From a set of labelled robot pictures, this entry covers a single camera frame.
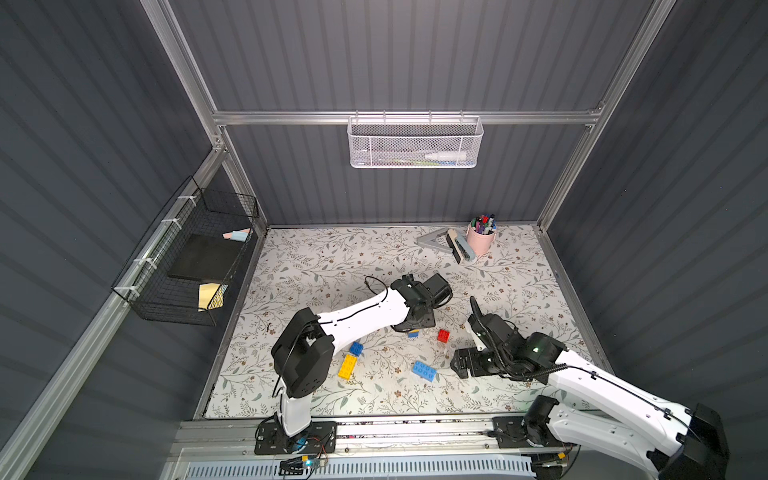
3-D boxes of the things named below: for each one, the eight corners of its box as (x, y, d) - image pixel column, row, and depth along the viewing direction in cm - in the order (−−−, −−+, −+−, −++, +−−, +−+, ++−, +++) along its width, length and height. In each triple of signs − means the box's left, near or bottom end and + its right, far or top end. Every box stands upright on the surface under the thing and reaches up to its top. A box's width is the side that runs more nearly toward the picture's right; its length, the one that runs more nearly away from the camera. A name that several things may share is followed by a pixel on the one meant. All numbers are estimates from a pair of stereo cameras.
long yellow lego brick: (338, 376, 85) (336, 373, 84) (346, 356, 89) (345, 353, 88) (349, 380, 85) (348, 378, 83) (357, 359, 88) (357, 357, 87)
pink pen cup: (466, 255, 114) (474, 230, 103) (463, 239, 119) (470, 214, 108) (489, 255, 113) (499, 230, 103) (485, 239, 119) (494, 214, 108)
